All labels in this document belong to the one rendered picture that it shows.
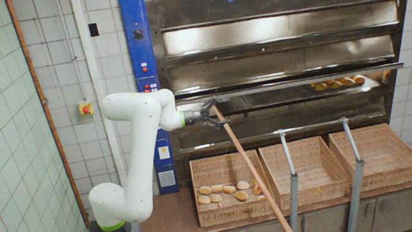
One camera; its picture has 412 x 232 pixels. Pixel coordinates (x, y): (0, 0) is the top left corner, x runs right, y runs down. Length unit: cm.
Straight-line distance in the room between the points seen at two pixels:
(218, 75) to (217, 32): 31
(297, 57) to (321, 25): 28
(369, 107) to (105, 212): 234
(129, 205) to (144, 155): 21
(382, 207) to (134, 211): 206
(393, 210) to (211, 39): 195
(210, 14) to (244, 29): 27
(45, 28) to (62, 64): 25
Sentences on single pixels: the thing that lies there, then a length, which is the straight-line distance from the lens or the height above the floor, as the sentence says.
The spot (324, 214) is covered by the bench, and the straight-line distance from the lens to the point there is 261.
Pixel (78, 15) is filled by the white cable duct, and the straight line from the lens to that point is 224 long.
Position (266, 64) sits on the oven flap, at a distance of 244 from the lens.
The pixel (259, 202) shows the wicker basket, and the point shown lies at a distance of 235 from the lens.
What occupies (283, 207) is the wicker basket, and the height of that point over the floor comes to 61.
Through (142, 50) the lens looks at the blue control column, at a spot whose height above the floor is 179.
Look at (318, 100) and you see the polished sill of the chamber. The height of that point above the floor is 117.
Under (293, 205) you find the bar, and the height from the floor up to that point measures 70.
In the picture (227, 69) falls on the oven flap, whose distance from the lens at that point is 236.
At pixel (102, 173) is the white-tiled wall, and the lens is 266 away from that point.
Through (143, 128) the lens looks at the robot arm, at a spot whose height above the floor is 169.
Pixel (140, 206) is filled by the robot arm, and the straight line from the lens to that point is 134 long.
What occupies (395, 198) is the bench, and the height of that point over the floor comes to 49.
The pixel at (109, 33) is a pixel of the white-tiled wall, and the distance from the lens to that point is 224.
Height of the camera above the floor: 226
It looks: 25 degrees down
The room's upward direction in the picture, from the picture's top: 7 degrees counter-clockwise
